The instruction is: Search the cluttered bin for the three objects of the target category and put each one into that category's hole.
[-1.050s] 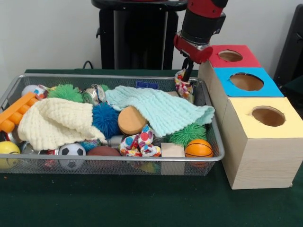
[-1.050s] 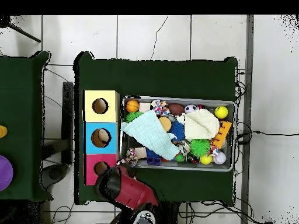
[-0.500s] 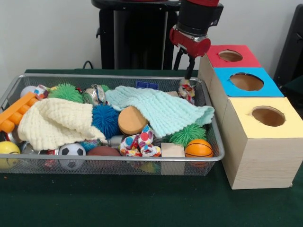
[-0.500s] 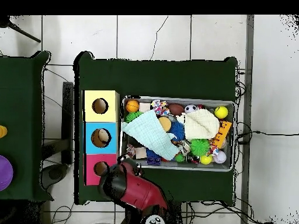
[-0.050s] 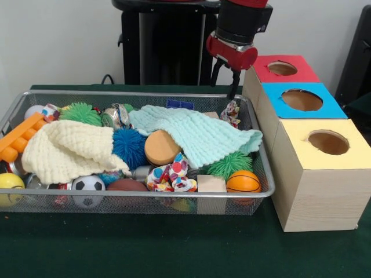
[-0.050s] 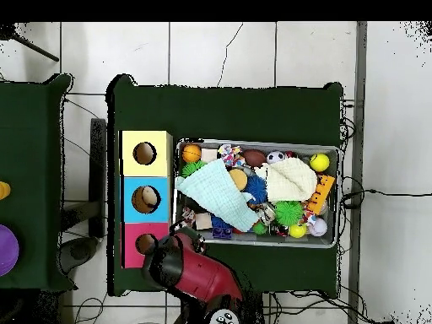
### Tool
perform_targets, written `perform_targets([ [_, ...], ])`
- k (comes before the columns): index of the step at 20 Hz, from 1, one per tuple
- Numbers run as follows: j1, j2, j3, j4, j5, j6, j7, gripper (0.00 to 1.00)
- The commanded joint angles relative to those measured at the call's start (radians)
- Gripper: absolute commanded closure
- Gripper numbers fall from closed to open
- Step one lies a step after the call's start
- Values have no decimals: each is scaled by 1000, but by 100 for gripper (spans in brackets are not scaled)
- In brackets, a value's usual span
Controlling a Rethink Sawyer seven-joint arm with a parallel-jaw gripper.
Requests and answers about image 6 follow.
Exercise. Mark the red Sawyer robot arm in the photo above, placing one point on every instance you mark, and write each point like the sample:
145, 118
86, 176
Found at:
202, 273

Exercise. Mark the wooden box with three holes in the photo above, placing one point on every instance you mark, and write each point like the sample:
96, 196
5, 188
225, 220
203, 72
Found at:
130, 202

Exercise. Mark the shallow clear plastic bin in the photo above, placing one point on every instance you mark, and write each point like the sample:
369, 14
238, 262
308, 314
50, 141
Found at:
303, 240

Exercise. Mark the light blue waffle cloth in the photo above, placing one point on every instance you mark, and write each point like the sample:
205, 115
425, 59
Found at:
217, 192

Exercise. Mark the small orange basketball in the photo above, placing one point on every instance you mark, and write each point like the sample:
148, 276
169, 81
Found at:
191, 153

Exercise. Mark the blue spiky rubber ball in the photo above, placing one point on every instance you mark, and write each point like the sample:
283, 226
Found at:
256, 189

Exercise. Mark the small brown football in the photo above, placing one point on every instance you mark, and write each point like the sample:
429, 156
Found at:
254, 157

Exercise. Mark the small black white soccer ball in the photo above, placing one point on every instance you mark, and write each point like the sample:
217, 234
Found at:
275, 156

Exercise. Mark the dark green tablecloth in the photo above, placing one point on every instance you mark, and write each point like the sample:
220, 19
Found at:
30, 135
236, 114

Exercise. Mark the cream waffle cloth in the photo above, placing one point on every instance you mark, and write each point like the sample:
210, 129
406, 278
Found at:
291, 182

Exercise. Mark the green spiky rubber ball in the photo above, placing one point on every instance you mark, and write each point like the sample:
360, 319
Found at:
288, 213

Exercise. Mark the yellow tennis ball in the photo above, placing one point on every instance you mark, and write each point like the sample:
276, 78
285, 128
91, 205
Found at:
319, 162

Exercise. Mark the orange notched foam block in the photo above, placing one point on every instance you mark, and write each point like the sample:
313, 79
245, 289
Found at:
321, 195

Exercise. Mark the white baseball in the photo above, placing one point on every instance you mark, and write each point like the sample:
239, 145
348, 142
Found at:
318, 227

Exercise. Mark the black metal stand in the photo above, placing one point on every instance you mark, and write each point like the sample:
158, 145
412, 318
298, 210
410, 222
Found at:
98, 152

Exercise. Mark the dark grey rounded object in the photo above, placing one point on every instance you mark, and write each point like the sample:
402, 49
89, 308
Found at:
79, 251

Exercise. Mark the yellow toy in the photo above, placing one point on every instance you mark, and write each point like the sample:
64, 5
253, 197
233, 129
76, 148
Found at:
3, 190

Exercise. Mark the purple ball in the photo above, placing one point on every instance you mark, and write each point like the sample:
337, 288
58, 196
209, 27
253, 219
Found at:
6, 249

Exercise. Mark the black tripod leg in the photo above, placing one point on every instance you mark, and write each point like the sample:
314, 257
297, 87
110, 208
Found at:
33, 49

